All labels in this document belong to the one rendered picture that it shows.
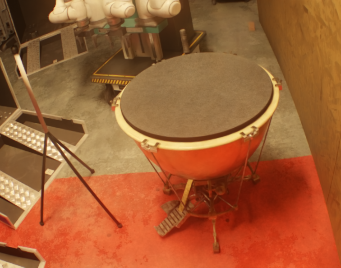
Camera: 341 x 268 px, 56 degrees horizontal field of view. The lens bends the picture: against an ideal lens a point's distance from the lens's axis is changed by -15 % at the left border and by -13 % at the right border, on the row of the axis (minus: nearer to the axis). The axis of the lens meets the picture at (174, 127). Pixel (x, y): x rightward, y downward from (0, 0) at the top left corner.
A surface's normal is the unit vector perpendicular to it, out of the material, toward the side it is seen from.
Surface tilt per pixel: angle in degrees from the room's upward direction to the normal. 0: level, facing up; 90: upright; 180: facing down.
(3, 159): 1
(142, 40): 90
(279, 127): 0
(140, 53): 90
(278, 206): 0
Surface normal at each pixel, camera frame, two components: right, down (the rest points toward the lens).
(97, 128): -0.17, -0.78
